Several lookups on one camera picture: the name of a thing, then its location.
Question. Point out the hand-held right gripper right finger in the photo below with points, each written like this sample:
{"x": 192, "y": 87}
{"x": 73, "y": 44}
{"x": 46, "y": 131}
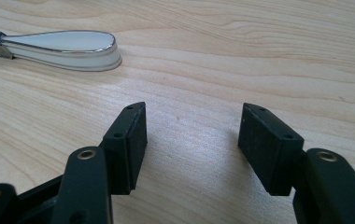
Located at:
{"x": 267, "y": 149}

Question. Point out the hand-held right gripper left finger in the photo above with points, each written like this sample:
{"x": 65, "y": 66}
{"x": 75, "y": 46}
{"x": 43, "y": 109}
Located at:
{"x": 125, "y": 149}

